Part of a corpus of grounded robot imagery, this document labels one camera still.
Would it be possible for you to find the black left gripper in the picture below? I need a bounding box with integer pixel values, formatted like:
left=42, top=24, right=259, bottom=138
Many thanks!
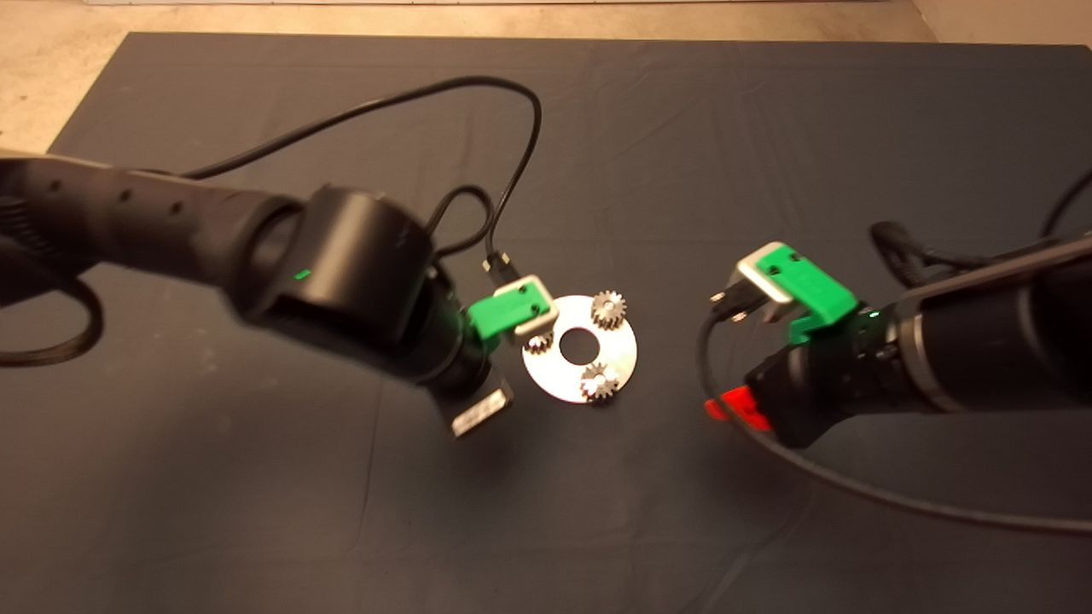
left=416, top=310, right=516, bottom=440

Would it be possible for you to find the green left camera mount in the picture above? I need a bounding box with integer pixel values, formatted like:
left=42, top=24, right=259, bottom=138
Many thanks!
left=468, top=284, right=551, bottom=347

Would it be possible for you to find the green right camera mount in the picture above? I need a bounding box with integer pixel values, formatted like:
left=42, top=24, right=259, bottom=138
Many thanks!
left=759, top=243, right=859, bottom=345

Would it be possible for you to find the braided black left cable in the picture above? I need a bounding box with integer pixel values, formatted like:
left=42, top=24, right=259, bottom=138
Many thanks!
left=424, top=184, right=497, bottom=258

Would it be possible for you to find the round metal carrier plate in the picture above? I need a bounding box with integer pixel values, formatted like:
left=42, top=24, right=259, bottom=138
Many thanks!
left=522, top=295, right=638, bottom=403

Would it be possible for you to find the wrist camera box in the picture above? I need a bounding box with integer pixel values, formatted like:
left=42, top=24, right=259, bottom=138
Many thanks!
left=735, top=247, right=800, bottom=322
left=510, top=275, right=561, bottom=336

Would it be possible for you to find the dark steel planetary gear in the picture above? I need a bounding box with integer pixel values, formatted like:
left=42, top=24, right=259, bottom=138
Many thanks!
left=590, top=290, right=629, bottom=333
left=580, top=362, right=620, bottom=404

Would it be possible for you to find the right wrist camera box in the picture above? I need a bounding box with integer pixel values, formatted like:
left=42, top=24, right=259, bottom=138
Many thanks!
left=735, top=247, right=800, bottom=322

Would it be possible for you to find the thick braided black cable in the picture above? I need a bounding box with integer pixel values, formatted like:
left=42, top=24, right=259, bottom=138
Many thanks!
left=0, top=246, right=104, bottom=368

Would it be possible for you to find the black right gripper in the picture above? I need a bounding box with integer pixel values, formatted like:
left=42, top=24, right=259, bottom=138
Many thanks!
left=705, top=309, right=921, bottom=449

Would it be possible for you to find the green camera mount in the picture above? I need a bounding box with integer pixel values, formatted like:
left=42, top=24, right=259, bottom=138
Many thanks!
left=759, top=243, right=859, bottom=345
left=468, top=284, right=551, bottom=347

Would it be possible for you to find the dark grey table cloth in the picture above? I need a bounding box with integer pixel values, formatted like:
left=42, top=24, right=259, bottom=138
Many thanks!
left=0, top=32, right=1092, bottom=614

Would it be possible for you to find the black right camera cable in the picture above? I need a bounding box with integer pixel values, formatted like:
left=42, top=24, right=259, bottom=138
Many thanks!
left=694, top=288, right=1092, bottom=537

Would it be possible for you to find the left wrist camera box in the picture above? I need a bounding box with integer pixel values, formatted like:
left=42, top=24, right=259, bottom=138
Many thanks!
left=510, top=275, right=561, bottom=336

